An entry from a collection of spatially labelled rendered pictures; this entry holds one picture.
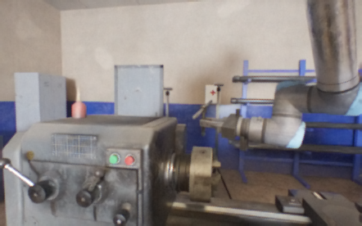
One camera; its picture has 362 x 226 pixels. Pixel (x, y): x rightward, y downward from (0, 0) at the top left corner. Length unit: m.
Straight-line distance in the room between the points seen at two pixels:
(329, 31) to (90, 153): 0.79
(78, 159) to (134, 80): 3.49
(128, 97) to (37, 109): 1.63
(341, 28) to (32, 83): 4.08
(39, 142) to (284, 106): 0.90
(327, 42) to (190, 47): 3.59
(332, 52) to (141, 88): 3.79
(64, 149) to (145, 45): 3.64
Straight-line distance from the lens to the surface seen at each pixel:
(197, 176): 0.82
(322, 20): 0.54
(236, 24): 4.16
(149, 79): 4.08
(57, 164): 0.86
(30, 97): 4.19
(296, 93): 0.69
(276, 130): 0.69
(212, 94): 3.75
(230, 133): 0.69
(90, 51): 4.86
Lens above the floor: 1.45
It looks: 4 degrees down
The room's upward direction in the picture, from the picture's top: 1 degrees clockwise
